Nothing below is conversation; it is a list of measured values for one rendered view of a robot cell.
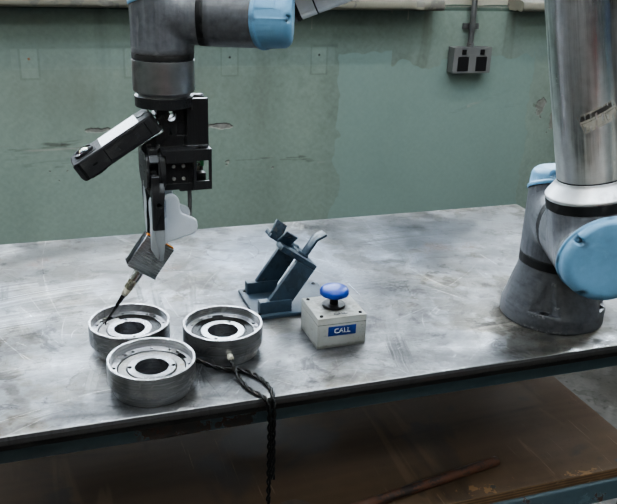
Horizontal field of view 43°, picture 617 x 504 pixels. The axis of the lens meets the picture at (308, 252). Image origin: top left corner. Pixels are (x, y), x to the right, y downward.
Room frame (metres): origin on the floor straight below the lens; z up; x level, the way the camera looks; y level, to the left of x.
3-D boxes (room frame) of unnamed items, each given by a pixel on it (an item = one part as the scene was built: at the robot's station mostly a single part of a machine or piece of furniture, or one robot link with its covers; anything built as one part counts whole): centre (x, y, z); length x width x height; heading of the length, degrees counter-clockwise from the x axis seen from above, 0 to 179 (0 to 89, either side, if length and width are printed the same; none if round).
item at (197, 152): (0.97, 0.18, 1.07); 0.09 x 0.08 x 0.12; 110
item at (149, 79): (0.97, 0.18, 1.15); 0.08 x 0.08 x 0.05
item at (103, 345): (0.92, 0.23, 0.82); 0.10 x 0.10 x 0.04
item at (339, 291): (0.98, -0.04, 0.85); 0.04 x 0.04 x 0.05
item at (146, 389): (0.83, 0.18, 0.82); 0.10 x 0.10 x 0.04
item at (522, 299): (1.08, -0.37, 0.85); 0.15 x 0.15 x 0.10
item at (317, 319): (0.98, -0.04, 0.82); 0.08 x 0.07 x 0.05; 110
